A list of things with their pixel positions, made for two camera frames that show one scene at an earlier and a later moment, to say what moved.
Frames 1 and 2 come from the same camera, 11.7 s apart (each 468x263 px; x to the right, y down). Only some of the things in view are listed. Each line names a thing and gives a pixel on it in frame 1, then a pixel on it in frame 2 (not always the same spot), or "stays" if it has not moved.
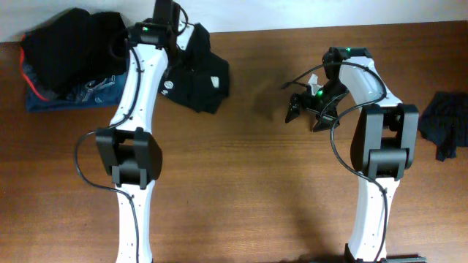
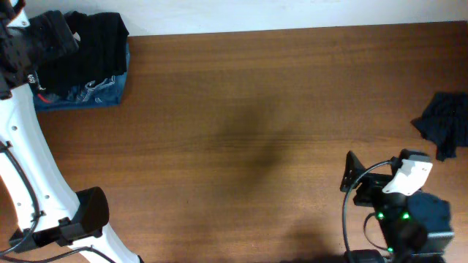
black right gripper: (308, 97) → (373, 183)
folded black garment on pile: (75, 47) stays
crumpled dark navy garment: (444, 123) stays
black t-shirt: (196, 77) → (31, 47)
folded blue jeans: (107, 90) stays
